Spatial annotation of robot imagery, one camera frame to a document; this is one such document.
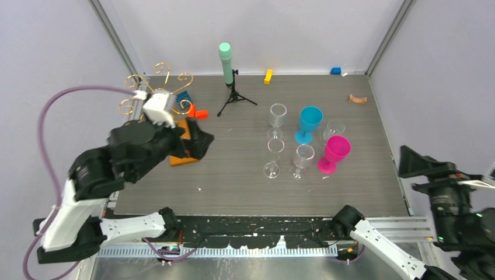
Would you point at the yellow toy block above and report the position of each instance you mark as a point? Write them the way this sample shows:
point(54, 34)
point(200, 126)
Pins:
point(268, 76)

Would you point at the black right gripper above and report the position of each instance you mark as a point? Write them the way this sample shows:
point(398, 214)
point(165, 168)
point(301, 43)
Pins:
point(411, 163)

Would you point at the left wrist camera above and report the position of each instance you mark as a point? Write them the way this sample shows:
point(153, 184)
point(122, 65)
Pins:
point(157, 106)

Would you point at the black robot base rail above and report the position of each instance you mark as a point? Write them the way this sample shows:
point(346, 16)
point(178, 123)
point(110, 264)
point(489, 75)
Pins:
point(240, 236)

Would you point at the pink wine glass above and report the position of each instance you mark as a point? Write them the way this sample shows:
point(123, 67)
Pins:
point(337, 149)

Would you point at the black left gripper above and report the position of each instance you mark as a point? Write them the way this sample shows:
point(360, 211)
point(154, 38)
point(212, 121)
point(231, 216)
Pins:
point(195, 147)

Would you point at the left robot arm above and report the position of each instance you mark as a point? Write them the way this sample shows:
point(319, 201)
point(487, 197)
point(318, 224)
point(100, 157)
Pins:
point(131, 152)

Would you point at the mint green microphone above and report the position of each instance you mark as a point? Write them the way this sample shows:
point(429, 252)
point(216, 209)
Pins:
point(225, 55)

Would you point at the blue toy brick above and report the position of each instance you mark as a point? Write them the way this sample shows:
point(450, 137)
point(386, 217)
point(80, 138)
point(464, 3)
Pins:
point(184, 100)

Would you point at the orange toy block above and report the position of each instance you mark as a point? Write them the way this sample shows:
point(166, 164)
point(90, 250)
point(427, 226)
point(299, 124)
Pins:
point(199, 114)

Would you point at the black mini tripod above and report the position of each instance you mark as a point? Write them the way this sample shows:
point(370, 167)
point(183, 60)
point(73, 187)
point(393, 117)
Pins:
point(234, 95)

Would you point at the blue wine glass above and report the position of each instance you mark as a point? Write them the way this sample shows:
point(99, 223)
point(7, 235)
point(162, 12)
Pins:
point(309, 120)

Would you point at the gold wire glass rack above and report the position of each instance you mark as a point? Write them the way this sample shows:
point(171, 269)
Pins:
point(135, 81)

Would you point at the orange wooden rack base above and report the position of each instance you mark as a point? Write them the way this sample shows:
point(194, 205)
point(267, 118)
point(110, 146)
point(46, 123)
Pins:
point(185, 156)

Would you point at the clear wine glass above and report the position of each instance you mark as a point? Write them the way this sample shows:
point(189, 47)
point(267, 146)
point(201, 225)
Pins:
point(302, 159)
point(333, 127)
point(277, 115)
point(275, 147)

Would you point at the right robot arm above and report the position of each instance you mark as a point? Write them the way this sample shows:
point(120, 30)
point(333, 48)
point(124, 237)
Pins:
point(475, 259)

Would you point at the small blue block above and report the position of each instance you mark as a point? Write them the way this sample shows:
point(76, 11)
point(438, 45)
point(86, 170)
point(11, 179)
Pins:
point(336, 71)

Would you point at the tan wooden arch block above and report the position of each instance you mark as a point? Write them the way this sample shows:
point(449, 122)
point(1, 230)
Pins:
point(357, 100)

